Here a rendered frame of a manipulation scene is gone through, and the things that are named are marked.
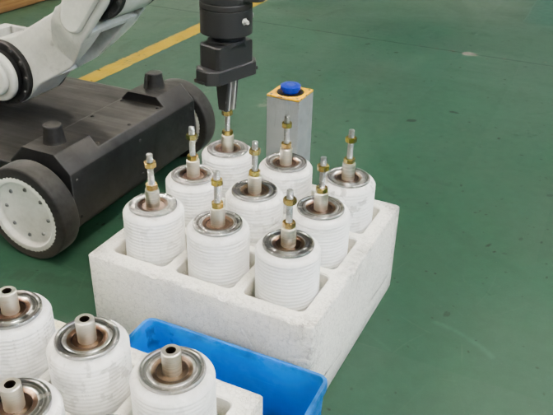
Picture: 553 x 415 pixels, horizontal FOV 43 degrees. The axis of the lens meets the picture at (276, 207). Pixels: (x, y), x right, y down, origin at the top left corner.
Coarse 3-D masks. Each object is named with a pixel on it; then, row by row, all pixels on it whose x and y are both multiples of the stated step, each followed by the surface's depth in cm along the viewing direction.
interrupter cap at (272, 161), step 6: (270, 156) 125; (276, 156) 125; (294, 156) 125; (300, 156) 125; (264, 162) 123; (270, 162) 123; (276, 162) 124; (294, 162) 124; (300, 162) 123; (306, 162) 123; (270, 168) 121; (276, 168) 121; (282, 168) 121; (288, 168) 121; (294, 168) 122; (300, 168) 121
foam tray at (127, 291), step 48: (384, 240) 122; (96, 288) 113; (144, 288) 108; (192, 288) 103; (240, 288) 103; (336, 288) 104; (384, 288) 131; (240, 336) 103; (288, 336) 98; (336, 336) 107
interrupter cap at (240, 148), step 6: (210, 144) 129; (216, 144) 129; (234, 144) 130; (240, 144) 129; (246, 144) 129; (210, 150) 127; (216, 150) 127; (234, 150) 128; (240, 150) 127; (246, 150) 127; (216, 156) 125; (222, 156) 125; (228, 156) 125; (234, 156) 125
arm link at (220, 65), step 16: (208, 16) 113; (224, 16) 112; (240, 16) 113; (208, 32) 114; (224, 32) 113; (240, 32) 114; (208, 48) 115; (224, 48) 115; (240, 48) 118; (208, 64) 117; (224, 64) 116; (240, 64) 119; (208, 80) 116; (224, 80) 117
